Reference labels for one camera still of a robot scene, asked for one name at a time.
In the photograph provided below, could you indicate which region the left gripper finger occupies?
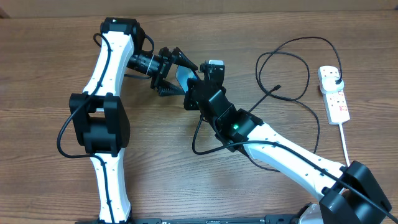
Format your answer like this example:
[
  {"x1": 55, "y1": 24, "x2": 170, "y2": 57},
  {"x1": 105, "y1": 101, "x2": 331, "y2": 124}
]
[
  {"x1": 157, "y1": 80, "x2": 185, "y2": 96},
  {"x1": 172, "y1": 47, "x2": 198, "y2": 71}
]

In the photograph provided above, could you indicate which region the Galaxy S24+ smartphone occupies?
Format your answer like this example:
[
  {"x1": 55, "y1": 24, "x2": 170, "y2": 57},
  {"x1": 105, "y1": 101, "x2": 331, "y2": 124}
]
[{"x1": 175, "y1": 65, "x2": 198, "y2": 93}]

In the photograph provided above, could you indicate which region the black USB charging cable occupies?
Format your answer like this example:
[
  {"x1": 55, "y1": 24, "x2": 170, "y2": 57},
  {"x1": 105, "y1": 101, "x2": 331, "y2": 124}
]
[{"x1": 247, "y1": 36, "x2": 343, "y2": 173}]

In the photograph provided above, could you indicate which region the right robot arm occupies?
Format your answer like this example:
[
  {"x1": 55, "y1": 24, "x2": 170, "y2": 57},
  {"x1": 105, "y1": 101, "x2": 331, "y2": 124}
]
[{"x1": 176, "y1": 62, "x2": 397, "y2": 224}]

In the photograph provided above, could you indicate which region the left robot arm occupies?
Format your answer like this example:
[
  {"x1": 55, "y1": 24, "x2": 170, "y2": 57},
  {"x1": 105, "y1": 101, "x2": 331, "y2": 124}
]
[{"x1": 67, "y1": 17, "x2": 198, "y2": 223}]

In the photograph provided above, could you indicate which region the white charger plug adapter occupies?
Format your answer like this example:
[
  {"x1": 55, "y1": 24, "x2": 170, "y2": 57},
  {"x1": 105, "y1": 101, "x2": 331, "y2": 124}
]
[{"x1": 320, "y1": 77, "x2": 345, "y2": 94}]

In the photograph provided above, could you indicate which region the white power strip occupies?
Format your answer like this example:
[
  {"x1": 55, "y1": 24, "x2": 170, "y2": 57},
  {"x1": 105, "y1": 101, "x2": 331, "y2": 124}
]
[{"x1": 318, "y1": 65, "x2": 350, "y2": 125}]

